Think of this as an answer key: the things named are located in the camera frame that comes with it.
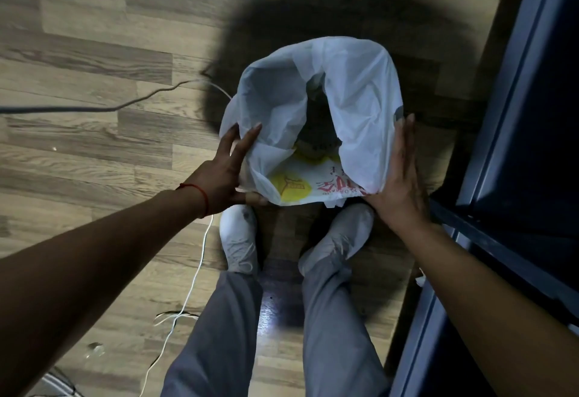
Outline person's left hand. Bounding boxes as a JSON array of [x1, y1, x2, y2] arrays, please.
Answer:
[[183, 123, 270, 218]]

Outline person's right hand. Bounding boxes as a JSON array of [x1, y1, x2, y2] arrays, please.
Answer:
[[363, 113, 431, 231]]

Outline white plastic bag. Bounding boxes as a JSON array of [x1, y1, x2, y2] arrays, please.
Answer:
[[219, 37, 404, 208]]

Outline person's left forearm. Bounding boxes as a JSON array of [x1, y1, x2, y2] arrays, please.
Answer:
[[0, 189, 205, 397]]

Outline person's right forearm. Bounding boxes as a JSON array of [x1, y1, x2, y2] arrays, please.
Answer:
[[398, 219, 579, 397]]

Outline white shoe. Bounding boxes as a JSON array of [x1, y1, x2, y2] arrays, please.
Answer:
[[298, 203, 375, 276], [219, 204, 260, 275]]

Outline grey trousers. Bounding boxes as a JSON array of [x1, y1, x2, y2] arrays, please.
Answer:
[[160, 252, 392, 397]]

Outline grey metal object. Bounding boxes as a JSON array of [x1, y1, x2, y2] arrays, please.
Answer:
[[28, 367, 87, 397]]

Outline red string bracelet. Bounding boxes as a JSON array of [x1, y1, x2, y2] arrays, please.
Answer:
[[176, 183, 210, 220]]

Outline white cable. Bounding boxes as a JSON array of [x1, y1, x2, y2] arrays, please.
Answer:
[[138, 78, 233, 397]]

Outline dark cable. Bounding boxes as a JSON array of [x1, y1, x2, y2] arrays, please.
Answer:
[[0, 79, 204, 115]]

